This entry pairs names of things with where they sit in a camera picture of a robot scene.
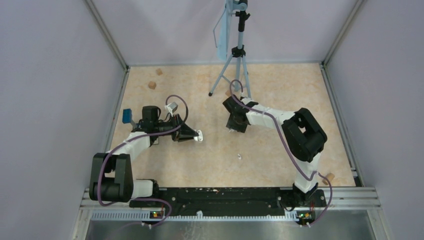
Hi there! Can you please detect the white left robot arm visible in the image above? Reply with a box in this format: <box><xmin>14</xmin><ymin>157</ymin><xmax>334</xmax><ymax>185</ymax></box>
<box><xmin>88</xmin><ymin>105</ymin><xmax>204</xmax><ymax>207</ymax></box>

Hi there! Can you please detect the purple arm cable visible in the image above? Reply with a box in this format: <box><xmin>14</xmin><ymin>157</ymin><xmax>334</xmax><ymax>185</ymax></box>
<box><xmin>229</xmin><ymin>79</ymin><xmax>334</xmax><ymax>226</ymax></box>
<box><xmin>96</xmin><ymin>94</ymin><xmax>190</xmax><ymax>220</ymax></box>

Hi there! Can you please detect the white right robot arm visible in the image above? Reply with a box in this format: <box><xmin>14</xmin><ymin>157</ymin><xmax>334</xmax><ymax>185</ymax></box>
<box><xmin>222</xmin><ymin>95</ymin><xmax>328</xmax><ymax>206</ymax></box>

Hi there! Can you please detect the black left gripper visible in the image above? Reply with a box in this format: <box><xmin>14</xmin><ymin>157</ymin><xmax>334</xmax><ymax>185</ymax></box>
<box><xmin>154</xmin><ymin>113</ymin><xmax>199</xmax><ymax>142</ymax></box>

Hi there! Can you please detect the light blue tripod stand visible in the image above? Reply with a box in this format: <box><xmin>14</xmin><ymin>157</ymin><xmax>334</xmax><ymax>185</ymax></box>
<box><xmin>208</xmin><ymin>0</ymin><xmax>252</xmax><ymax>97</ymax></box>

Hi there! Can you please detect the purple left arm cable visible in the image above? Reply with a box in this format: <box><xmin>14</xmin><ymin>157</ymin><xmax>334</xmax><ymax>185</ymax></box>
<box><xmin>96</xmin><ymin>94</ymin><xmax>190</xmax><ymax>220</ymax></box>

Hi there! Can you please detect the wooden cube block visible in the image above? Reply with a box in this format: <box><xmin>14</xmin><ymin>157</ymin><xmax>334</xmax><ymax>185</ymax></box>
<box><xmin>322</xmin><ymin>173</ymin><xmax>335</xmax><ymax>186</ymax></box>

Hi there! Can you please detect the aluminium frame rail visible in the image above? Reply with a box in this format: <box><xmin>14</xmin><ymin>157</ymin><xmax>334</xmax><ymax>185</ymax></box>
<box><xmin>80</xmin><ymin>187</ymin><xmax>381</xmax><ymax>223</ymax></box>

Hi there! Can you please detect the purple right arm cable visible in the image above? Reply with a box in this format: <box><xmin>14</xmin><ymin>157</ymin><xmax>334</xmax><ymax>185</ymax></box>
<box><xmin>229</xmin><ymin>79</ymin><xmax>334</xmax><ymax>226</ymax></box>

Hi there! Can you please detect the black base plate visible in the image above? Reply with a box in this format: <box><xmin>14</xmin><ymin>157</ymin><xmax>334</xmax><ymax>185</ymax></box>
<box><xmin>129</xmin><ymin>187</ymin><xmax>327</xmax><ymax>217</ymax></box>

